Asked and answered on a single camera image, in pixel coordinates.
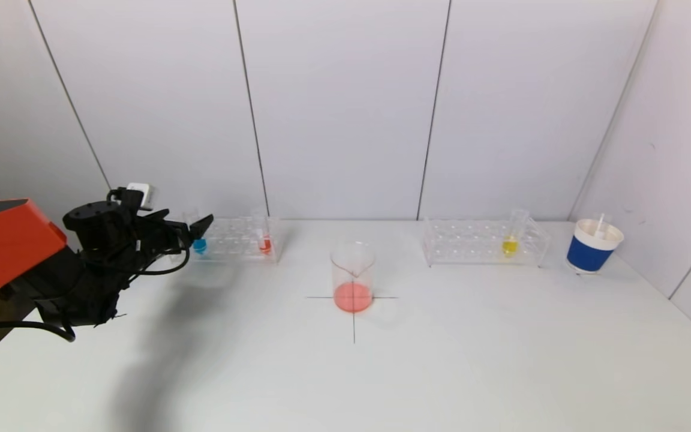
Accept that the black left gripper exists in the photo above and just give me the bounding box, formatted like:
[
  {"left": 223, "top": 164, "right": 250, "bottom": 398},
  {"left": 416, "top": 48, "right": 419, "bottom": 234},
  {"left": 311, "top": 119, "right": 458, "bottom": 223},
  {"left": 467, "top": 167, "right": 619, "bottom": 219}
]
[{"left": 137, "top": 208, "right": 214, "bottom": 253}]

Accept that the blue pigment test tube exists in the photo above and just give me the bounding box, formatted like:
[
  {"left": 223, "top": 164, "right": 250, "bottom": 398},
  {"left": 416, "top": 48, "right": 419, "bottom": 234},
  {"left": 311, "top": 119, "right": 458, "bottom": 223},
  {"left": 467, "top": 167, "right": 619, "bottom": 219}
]
[{"left": 188, "top": 209, "right": 209, "bottom": 255}]

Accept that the clear acrylic test tube rack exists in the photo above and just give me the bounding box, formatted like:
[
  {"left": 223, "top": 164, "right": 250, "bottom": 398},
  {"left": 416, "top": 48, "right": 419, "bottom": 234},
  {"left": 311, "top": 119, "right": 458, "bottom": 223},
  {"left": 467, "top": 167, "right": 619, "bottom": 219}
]
[
  {"left": 422, "top": 217, "right": 550, "bottom": 268},
  {"left": 169, "top": 216, "right": 283, "bottom": 264}
]

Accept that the clear glass beaker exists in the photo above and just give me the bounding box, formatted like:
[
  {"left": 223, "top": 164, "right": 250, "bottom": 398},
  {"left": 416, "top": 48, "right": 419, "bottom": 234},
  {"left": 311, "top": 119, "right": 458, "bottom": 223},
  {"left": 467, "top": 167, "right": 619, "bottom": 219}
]
[{"left": 330, "top": 242, "right": 376, "bottom": 313}]

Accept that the yellow pigment test tube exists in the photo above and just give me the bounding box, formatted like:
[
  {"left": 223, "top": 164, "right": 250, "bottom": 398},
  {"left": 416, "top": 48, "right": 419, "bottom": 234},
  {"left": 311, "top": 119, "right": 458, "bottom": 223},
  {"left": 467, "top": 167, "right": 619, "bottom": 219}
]
[{"left": 501, "top": 209, "right": 530, "bottom": 257}]

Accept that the blue white paper cup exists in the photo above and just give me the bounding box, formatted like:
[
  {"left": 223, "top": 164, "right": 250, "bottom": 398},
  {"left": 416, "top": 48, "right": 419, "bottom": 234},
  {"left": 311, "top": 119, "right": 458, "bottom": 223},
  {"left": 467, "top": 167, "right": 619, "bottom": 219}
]
[{"left": 566, "top": 219, "right": 625, "bottom": 275}]

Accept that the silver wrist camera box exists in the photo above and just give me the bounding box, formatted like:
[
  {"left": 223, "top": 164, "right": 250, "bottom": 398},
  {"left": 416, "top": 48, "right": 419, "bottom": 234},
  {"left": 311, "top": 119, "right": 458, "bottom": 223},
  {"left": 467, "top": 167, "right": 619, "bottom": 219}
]
[{"left": 127, "top": 183, "right": 154, "bottom": 209}]

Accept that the black camera cable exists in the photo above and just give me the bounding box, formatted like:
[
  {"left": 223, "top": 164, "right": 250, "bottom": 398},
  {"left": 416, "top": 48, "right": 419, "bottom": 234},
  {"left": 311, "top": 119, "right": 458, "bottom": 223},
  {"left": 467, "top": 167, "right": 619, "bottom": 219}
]
[{"left": 107, "top": 187, "right": 191, "bottom": 277}]

